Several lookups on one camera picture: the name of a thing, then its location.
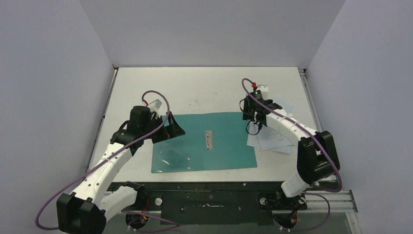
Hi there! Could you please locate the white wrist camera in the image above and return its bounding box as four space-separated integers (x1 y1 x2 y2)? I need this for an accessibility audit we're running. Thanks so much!
147 99 162 119
255 85 269 100

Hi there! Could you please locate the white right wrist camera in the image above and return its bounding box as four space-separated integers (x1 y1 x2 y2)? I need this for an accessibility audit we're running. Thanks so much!
255 85 269 100

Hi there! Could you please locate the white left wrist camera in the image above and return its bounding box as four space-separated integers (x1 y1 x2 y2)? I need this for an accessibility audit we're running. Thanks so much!
147 99 162 119

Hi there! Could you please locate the teal plastic folder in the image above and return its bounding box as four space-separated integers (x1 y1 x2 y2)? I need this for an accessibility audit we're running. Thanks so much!
151 112 257 173

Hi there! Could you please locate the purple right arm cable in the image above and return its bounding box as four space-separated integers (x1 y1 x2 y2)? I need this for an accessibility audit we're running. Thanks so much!
241 78 343 232

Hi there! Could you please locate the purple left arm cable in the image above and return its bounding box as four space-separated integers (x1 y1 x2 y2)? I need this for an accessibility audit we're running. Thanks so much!
35 90 171 233

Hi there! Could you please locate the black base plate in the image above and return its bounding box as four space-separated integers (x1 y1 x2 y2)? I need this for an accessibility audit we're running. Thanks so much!
106 180 309 227

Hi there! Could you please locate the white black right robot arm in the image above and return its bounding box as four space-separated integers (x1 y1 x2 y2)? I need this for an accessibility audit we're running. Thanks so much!
243 91 342 209

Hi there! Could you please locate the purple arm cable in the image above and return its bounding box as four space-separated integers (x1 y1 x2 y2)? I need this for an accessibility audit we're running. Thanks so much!
241 78 343 232
35 90 171 233

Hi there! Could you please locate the white paper sheet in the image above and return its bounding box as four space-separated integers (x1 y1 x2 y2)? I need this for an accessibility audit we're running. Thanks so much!
270 96 293 154
246 124 278 151

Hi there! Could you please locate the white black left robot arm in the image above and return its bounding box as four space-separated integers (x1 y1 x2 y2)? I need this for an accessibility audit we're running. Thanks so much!
56 104 185 234

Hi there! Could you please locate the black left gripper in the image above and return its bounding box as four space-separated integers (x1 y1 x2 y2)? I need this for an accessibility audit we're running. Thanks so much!
142 112 185 143

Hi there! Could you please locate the aluminium frame rail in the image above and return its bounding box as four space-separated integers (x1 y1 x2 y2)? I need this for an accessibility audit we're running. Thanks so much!
298 68 357 213

